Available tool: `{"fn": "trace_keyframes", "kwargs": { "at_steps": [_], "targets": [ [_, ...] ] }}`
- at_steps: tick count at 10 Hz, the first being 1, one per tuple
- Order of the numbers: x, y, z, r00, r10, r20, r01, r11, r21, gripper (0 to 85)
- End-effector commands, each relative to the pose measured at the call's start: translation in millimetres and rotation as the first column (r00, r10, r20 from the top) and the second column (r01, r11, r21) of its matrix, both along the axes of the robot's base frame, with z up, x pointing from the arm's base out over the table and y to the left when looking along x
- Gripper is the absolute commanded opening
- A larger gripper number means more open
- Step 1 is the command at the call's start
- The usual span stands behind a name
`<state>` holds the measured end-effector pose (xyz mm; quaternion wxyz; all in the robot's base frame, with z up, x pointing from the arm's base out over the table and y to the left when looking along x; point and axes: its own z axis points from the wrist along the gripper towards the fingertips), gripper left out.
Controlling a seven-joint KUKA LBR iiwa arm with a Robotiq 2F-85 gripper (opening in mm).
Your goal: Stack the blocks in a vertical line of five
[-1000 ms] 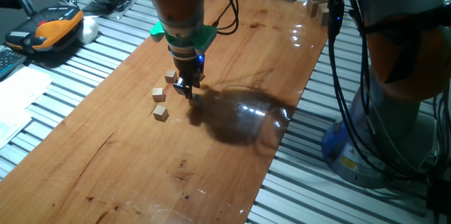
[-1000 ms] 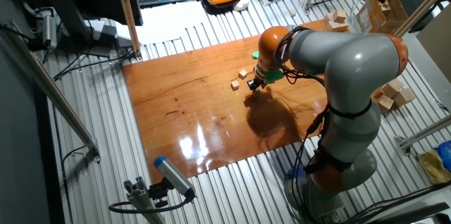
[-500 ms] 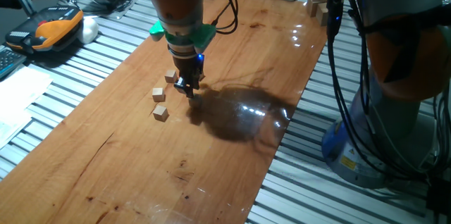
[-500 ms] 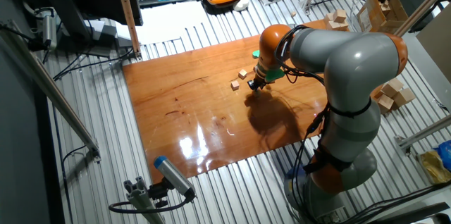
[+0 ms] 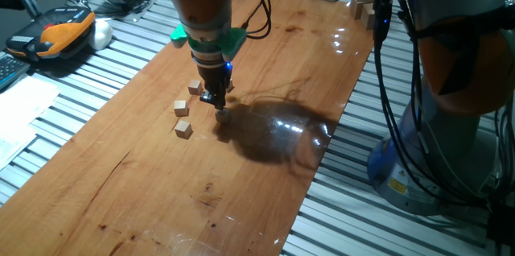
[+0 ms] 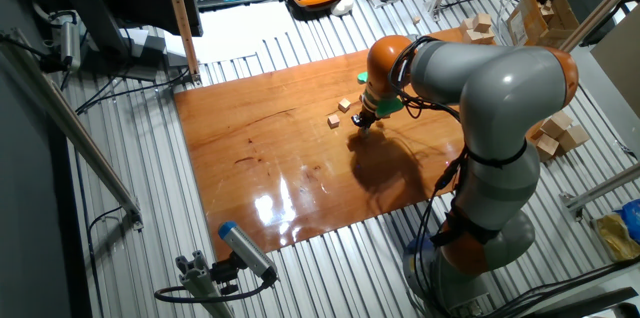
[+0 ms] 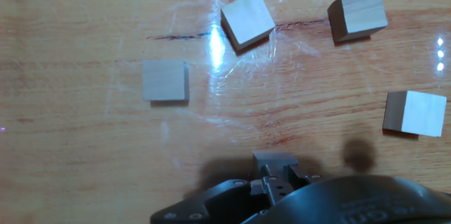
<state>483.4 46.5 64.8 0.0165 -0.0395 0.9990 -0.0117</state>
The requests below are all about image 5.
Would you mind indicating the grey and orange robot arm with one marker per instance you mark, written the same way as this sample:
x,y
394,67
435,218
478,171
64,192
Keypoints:
x,y
479,95

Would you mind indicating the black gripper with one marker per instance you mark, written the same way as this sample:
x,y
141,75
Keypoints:
x,y
215,79

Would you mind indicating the white paper sheets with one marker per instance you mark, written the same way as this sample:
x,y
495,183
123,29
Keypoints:
x,y
24,107

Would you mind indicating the dark computer keyboard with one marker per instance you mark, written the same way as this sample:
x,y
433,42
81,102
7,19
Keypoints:
x,y
10,71

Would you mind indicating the small wooden cube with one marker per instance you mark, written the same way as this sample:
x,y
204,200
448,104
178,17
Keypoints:
x,y
183,129
181,108
223,117
230,86
195,87

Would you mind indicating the orange black teach pendant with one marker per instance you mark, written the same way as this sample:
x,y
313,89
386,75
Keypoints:
x,y
60,30

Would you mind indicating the green camera mount bracket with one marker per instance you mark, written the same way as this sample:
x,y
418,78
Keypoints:
x,y
231,42

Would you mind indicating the white rounded object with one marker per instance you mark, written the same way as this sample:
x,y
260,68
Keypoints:
x,y
101,34

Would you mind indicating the glossy wooden board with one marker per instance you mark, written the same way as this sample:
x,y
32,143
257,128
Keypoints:
x,y
161,187

